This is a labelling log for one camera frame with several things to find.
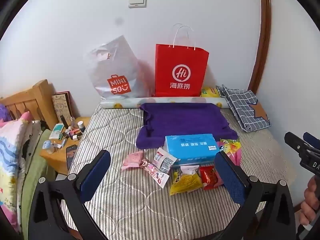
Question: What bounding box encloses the colourful printed quilt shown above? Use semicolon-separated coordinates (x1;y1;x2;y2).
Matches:
0;111;33;233

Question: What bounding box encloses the green blanket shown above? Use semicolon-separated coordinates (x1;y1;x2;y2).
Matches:
21;129;57;240

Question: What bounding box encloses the white red-edged snack packet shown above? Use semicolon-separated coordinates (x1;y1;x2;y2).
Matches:
153;147;177;173

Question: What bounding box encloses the person's right hand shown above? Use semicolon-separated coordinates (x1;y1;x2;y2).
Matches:
299;175;320;227

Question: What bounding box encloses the wooden nightstand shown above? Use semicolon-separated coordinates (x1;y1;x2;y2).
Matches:
40;116;92;175

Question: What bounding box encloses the blue plaid fabric bag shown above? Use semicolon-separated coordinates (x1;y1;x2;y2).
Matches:
215;85;272;133

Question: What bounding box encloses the red snack packet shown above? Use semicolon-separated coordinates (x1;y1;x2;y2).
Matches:
199;166;224;190

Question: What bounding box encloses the purple towel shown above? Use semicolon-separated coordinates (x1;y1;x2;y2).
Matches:
136;102;238;149

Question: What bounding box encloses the blue tissue pack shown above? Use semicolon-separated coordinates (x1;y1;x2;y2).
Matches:
164;134;220;167

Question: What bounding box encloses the wooden headboard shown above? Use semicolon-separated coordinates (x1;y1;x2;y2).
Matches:
0;79;58;130

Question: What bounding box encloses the black smartphone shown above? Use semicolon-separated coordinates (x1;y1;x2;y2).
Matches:
66;144;78;170

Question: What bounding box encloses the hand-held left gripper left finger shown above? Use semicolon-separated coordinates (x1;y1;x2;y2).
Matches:
28;149;112;240

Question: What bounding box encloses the striped mattress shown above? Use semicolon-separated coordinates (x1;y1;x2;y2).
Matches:
60;102;295;240

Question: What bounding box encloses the pink snack packet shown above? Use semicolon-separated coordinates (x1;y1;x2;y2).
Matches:
122;151;145;171

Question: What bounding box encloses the cluster of small cosmetic bottles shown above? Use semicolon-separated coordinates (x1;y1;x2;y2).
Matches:
61;126;83;140

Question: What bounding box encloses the teal white box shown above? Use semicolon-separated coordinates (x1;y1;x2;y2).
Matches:
49;123;64;140

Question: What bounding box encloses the red paper bag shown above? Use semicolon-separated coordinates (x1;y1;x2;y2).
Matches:
154;24;209;97

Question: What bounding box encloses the white plastic shopping bag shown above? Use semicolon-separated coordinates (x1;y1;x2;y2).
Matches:
84;35;150;100

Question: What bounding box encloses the brown wooden door frame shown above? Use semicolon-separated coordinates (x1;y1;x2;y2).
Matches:
247;0;272;95

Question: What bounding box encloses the patterned notebook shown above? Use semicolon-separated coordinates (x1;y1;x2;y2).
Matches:
52;91;74;123

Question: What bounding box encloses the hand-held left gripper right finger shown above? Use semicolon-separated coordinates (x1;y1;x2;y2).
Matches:
214;151;297;240

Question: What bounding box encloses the yellow snack bag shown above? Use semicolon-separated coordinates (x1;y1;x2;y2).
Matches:
201;86;222;98

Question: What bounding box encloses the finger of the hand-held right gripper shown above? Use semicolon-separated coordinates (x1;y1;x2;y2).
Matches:
303;132;320;150
284;132;312;155

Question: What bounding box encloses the long pink white candy packet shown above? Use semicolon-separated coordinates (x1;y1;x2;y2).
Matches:
140;158;170;188

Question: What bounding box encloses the printed wrapping paper roll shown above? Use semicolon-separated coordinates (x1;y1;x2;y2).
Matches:
100;96;229;109

